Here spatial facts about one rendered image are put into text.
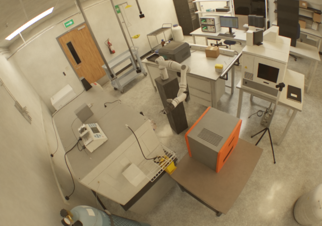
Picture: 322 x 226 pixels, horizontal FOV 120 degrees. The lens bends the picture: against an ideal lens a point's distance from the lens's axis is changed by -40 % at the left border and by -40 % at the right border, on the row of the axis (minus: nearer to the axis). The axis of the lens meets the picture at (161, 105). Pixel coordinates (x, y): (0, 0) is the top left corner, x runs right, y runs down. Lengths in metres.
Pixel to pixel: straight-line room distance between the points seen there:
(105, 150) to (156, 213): 1.46
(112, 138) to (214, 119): 0.89
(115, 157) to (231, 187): 1.09
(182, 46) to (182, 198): 2.51
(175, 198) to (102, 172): 1.39
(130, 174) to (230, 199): 0.93
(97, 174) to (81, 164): 0.14
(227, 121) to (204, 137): 0.27
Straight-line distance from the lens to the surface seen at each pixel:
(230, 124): 1.40
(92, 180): 1.19
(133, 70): 4.86
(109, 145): 1.13
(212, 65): 2.67
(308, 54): 3.79
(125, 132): 1.13
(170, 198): 2.33
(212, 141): 1.29
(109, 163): 1.14
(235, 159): 1.70
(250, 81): 2.07
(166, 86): 2.06
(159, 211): 2.33
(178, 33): 6.54
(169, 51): 2.78
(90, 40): 5.01
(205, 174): 1.61
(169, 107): 1.54
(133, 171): 1.17
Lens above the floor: 2.22
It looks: 41 degrees down
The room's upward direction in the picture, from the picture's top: 20 degrees counter-clockwise
